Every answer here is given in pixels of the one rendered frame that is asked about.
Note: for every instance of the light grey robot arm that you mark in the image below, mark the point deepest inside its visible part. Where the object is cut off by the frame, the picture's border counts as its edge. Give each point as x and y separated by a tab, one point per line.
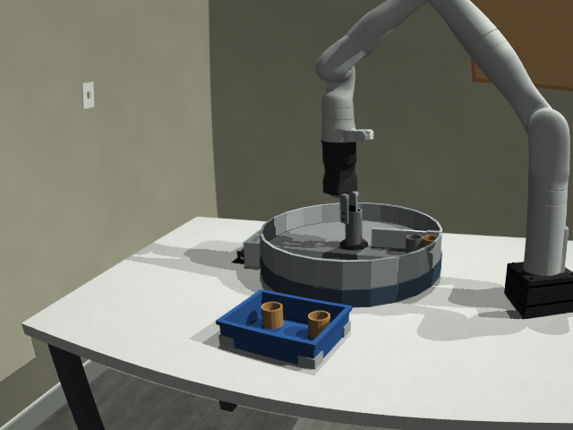
548	131

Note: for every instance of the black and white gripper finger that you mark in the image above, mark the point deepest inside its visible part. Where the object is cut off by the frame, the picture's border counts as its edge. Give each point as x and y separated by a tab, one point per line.
344	208
353	201

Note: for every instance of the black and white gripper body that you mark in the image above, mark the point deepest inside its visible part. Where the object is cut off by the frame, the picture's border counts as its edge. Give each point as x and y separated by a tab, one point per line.
339	155

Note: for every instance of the grey metal ring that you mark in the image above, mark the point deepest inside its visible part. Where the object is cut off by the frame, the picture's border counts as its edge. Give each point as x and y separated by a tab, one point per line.
413	243
356	219
354	236

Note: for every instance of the blue square tray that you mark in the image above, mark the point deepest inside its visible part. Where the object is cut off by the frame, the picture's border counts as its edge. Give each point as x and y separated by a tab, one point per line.
277	343

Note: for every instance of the bronze ring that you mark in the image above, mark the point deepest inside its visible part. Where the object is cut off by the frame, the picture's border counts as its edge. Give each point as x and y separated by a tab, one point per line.
315	323
272	315
429	240

